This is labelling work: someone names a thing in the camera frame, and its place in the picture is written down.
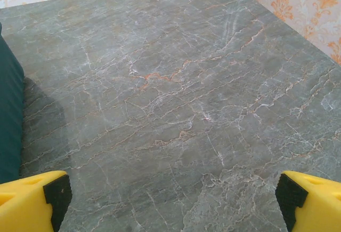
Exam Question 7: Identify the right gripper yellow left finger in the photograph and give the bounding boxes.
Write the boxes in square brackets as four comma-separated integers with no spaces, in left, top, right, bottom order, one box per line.
[0,170,73,232]

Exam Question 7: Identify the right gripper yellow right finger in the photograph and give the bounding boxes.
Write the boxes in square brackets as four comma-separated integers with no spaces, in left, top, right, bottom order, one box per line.
[275,170,341,232]

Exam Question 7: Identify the teal plastic container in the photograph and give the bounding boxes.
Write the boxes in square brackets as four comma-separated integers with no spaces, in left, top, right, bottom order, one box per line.
[0,21,26,185]

